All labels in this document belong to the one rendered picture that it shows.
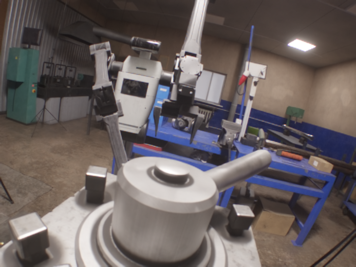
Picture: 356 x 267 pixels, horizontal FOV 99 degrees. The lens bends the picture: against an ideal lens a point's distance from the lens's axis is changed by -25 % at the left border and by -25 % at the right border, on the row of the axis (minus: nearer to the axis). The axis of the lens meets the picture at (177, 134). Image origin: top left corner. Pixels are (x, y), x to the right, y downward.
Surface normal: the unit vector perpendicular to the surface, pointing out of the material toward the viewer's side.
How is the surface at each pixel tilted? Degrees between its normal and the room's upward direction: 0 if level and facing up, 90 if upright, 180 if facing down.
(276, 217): 90
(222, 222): 0
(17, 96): 90
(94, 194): 90
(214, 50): 90
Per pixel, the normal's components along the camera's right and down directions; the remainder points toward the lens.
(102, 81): 0.02, -0.62
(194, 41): 0.11, -0.13
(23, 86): -0.13, 0.20
